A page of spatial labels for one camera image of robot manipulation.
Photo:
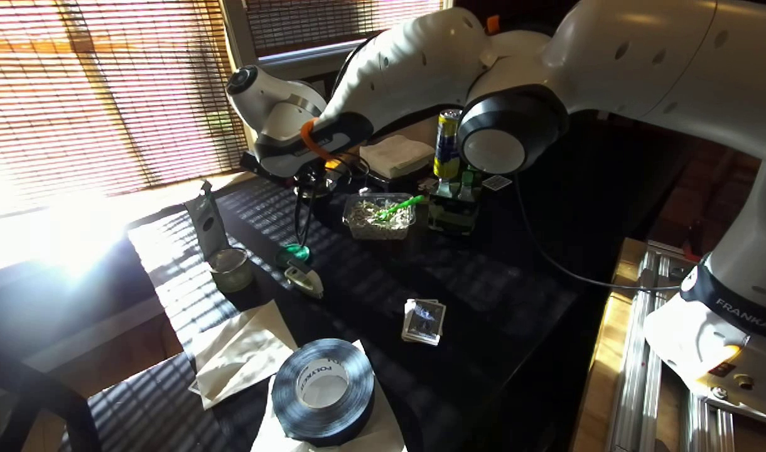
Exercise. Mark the black chair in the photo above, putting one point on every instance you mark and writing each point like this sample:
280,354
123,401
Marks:
31,392

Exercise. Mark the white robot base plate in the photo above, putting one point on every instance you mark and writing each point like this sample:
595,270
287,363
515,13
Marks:
691,353

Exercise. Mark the green round lid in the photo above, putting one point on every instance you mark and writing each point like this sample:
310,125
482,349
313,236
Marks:
297,253

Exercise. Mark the black and white bowl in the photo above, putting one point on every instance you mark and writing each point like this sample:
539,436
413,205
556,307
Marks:
324,197

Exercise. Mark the white paper napkin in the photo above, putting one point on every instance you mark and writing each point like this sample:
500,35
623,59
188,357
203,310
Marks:
382,433

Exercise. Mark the small window blind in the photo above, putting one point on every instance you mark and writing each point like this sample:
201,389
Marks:
314,20

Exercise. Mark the large window blind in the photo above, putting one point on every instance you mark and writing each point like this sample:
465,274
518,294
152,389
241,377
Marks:
105,102

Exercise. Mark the white folded napkin stack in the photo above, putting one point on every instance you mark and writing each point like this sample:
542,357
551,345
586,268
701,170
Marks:
394,156

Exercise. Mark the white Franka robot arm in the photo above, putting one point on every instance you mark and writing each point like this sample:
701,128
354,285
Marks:
649,59

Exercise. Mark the tall yellow and blue can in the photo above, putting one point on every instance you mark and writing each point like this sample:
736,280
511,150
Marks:
444,147

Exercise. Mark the pack of green capped bottles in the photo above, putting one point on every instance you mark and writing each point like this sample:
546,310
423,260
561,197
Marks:
452,209

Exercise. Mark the brown wooden bench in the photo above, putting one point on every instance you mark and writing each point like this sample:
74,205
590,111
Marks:
80,334

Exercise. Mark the cream folded paper napkin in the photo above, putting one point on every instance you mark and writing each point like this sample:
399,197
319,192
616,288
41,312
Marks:
240,353

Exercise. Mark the aluminium frame rails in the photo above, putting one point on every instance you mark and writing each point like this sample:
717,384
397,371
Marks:
640,392

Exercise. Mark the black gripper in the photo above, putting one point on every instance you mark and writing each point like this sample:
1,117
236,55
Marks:
314,175

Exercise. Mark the blue playing card deck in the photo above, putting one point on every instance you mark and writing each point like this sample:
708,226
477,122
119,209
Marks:
423,323

